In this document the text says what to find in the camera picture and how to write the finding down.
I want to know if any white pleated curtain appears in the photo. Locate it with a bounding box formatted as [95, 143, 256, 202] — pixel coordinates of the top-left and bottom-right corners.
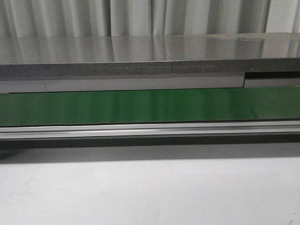
[0, 0, 300, 38]

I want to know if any aluminium conveyor frame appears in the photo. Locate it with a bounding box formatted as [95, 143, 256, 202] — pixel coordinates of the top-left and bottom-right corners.
[0, 120, 300, 149]

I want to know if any grey stone counter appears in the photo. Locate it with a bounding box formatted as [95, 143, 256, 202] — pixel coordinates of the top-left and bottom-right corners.
[0, 32, 300, 94]

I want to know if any green conveyor belt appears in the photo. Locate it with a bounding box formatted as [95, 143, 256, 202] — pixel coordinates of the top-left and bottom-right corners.
[0, 87, 300, 127]

